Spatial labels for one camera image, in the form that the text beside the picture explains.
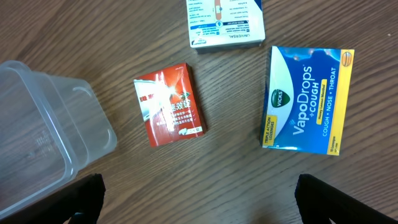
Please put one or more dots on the clear plastic container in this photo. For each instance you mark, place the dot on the clear plastic container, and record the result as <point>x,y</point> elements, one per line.
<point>51,128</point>

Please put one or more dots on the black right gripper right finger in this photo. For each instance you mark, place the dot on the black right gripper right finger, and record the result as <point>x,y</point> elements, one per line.
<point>320,203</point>

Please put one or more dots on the blue Vicks VapoDrops box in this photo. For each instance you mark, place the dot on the blue Vicks VapoDrops box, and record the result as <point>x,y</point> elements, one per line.
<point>306,99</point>

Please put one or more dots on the red medicine box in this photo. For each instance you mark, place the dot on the red medicine box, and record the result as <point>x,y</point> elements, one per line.
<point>169,106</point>

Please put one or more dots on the white bandage box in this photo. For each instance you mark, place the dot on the white bandage box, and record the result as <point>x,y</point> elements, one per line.
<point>215,25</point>

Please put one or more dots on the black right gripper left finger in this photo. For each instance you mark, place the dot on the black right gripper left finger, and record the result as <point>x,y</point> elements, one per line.
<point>78,202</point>

